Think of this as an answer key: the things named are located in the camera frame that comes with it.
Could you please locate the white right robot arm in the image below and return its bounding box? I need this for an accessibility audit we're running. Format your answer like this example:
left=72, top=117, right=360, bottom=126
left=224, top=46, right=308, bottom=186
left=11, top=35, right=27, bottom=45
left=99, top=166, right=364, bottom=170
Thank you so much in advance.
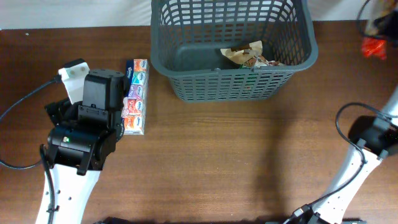
left=284, top=90, right=397, bottom=224

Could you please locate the grey plastic basket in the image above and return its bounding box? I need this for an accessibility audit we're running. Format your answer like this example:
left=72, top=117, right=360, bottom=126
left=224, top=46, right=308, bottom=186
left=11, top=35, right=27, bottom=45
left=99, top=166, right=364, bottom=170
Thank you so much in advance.
left=150, top=0, right=318, bottom=102

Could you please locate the orange spaghetti packet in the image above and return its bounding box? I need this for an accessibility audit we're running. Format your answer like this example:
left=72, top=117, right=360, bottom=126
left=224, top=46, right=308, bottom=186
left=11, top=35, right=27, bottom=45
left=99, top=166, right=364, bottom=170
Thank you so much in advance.
left=360, top=0, right=398, bottom=60

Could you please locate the colourful Kleenex tissue pack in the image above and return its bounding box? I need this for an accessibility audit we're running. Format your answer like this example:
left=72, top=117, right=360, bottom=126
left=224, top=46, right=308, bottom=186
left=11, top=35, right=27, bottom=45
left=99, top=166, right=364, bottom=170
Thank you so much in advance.
left=122, top=58, right=150, bottom=135

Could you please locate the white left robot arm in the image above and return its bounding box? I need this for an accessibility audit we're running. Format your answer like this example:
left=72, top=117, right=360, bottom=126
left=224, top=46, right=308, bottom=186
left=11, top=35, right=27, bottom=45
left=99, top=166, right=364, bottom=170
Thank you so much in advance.
left=36, top=69, right=129, bottom=223

